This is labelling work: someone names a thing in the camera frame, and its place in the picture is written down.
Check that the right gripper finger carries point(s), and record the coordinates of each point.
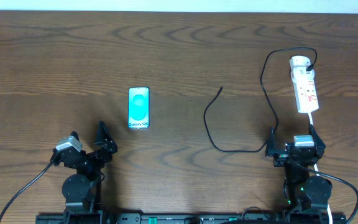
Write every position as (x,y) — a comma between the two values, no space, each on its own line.
(270,149)
(319,145)

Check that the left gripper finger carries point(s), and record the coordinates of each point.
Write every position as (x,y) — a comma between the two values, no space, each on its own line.
(75,135)
(104,139)

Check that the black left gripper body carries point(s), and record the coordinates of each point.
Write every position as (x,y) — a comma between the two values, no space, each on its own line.
(87,156)

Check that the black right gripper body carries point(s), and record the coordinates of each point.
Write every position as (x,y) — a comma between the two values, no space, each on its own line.
(280,160)

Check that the teal screen smartphone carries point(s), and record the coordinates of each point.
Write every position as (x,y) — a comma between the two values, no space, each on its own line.
(139,107)

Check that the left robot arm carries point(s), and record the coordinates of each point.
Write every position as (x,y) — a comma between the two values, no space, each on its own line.
(82,190)

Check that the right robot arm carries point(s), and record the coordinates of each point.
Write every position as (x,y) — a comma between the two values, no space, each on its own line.
(307,194)

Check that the white USB charger adapter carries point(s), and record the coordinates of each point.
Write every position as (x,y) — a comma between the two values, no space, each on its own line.
(299,61)

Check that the white power strip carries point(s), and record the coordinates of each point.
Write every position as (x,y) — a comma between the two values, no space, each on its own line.
(305,90)

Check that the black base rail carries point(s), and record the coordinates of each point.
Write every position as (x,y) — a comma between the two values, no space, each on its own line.
(136,218)

